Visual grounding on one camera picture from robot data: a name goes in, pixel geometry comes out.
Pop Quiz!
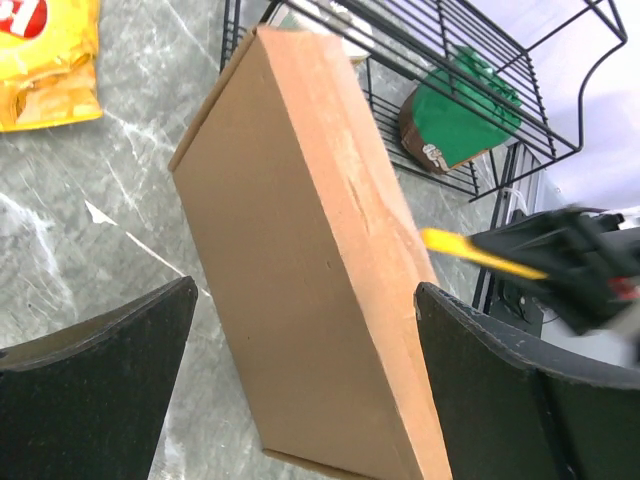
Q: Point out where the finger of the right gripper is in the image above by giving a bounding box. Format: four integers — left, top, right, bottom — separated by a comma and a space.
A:
470, 214, 575, 280

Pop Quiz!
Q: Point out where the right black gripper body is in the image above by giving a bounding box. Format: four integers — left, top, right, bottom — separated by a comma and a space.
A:
548, 207, 639, 335

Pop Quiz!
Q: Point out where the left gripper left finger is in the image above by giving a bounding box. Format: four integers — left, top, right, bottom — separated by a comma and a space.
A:
1, 277, 198, 479

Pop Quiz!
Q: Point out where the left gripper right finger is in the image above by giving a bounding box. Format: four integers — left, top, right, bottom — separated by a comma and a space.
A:
415, 282, 639, 480

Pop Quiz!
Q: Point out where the yellow utility knife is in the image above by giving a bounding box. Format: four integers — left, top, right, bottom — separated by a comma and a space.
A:
420, 228, 548, 280

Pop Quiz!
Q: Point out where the brown cardboard express box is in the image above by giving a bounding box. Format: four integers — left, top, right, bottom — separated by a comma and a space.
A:
169, 26, 452, 479

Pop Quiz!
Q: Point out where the green snack pack in basket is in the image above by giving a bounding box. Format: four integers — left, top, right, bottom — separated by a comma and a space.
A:
398, 45, 522, 175

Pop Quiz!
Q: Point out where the yellow chips bag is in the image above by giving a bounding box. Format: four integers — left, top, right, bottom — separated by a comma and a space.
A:
1, 0, 102, 133

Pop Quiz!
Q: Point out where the black wire basket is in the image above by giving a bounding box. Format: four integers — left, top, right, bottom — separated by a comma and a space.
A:
218, 0, 629, 204

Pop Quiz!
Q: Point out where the cup inside wire basket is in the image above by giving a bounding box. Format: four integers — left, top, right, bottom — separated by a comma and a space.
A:
263, 0, 374, 65

